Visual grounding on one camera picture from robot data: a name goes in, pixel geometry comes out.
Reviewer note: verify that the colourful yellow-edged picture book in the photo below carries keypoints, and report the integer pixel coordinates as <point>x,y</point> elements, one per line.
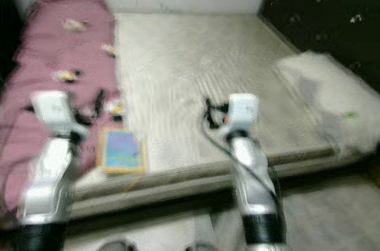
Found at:
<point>122,151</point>

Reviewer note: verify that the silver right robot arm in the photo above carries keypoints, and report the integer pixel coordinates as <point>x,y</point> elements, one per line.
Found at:
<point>255,186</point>

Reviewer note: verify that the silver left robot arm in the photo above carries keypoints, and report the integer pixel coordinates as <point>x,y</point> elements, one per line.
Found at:
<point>50,186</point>

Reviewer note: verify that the grey quilted mattress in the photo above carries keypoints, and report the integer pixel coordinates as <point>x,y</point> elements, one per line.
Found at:
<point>196,67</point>

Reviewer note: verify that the pink blanket with penguin prints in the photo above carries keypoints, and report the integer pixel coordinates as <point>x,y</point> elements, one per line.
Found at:
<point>47,49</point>

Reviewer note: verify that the white pillow with tree print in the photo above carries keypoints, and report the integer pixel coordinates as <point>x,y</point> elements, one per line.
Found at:
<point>332,97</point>

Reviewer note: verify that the grey left robot leg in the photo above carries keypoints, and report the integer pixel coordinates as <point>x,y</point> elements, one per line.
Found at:
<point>120,245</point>

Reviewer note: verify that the grey robot leg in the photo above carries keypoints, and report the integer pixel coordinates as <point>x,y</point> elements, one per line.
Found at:
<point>202,247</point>
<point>120,245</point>

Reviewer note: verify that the grey right robot leg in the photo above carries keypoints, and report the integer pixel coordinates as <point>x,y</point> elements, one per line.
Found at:
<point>202,247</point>

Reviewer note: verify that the dark tufted headboard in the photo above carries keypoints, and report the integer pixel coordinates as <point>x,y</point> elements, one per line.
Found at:
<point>320,8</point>

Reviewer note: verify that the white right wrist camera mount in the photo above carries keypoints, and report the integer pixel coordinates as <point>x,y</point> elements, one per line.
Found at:
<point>242,111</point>

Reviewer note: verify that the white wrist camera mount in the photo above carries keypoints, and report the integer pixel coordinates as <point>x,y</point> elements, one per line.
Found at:
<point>53,108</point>
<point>242,111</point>

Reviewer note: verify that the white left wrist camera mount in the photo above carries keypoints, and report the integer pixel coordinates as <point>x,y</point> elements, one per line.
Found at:
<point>53,108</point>

